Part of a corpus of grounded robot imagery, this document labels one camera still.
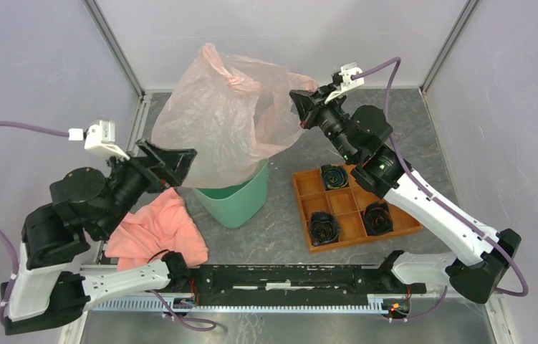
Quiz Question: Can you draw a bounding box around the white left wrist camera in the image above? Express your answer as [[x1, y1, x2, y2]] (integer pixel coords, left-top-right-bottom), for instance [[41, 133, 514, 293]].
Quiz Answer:
[[67, 119, 130, 161]]

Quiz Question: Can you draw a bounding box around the orange compartment tray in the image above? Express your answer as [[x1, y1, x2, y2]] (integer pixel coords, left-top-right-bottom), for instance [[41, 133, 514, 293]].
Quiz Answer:
[[292, 165, 423, 253]]

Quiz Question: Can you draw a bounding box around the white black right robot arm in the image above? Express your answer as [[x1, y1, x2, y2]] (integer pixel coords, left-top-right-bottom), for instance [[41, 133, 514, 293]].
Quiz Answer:
[[289, 86, 522, 304]]

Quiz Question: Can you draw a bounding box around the white slotted cable duct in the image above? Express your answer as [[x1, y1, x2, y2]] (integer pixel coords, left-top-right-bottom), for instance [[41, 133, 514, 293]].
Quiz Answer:
[[92, 295, 388, 315]]

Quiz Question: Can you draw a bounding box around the black rolled trash bag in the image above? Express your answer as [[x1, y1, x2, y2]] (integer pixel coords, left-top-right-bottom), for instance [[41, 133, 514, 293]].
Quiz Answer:
[[308, 211, 341, 247], [362, 201, 393, 237]]

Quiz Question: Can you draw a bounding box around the dark rolled trash bag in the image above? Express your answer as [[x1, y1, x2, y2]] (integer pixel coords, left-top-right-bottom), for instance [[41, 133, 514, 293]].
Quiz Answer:
[[320, 164, 349, 191]]

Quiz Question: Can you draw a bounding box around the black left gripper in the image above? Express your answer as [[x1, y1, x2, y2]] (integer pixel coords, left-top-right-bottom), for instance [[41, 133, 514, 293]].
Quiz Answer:
[[99, 136, 201, 237]]

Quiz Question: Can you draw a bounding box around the black rolled trash bag front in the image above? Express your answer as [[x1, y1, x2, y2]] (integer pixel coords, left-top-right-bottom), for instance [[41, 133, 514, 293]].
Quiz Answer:
[[308, 211, 341, 247]]

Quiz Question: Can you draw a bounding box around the translucent pink trash bag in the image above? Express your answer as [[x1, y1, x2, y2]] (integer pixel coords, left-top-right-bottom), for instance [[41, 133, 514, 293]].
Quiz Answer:
[[150, 43, 318, 188]]

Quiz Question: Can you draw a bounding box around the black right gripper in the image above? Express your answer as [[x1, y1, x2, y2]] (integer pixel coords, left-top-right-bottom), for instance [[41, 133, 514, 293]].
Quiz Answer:
[[289, 82, 357, 163]]

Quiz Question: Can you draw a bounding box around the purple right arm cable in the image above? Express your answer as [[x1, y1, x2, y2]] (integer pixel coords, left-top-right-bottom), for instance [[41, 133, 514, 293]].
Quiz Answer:
[[351, 57, 531, 323]]

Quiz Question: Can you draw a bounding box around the salmon pink cloth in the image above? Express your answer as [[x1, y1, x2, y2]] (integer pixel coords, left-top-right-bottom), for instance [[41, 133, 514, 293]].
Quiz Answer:
[[105, 188, 209, 270]]

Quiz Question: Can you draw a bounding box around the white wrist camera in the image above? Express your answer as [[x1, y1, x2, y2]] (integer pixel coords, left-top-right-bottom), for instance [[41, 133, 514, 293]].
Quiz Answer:
[[324, 62, 365, 104], [67, 119, 130, 161]]

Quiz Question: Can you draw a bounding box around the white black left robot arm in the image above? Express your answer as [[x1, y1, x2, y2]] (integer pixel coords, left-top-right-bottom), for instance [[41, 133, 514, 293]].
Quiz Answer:
[[1, 139, 197, 335]]

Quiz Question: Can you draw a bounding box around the green plastic trash bin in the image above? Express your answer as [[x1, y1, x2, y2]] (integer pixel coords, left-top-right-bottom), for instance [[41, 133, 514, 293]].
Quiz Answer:
[[193, 160, 269, 229]]

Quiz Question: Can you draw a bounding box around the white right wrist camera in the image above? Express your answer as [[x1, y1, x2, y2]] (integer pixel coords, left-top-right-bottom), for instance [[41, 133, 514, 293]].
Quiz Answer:
[[324, 62, 365, 104]]

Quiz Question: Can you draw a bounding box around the black rolled trash bag right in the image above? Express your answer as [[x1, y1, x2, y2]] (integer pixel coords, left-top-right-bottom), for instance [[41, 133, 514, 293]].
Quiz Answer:
[[362, 201, 393, 237]]

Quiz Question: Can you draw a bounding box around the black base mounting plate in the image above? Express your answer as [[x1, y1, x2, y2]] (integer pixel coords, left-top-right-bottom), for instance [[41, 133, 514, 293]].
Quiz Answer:
[[164, 264, 427, 307]]

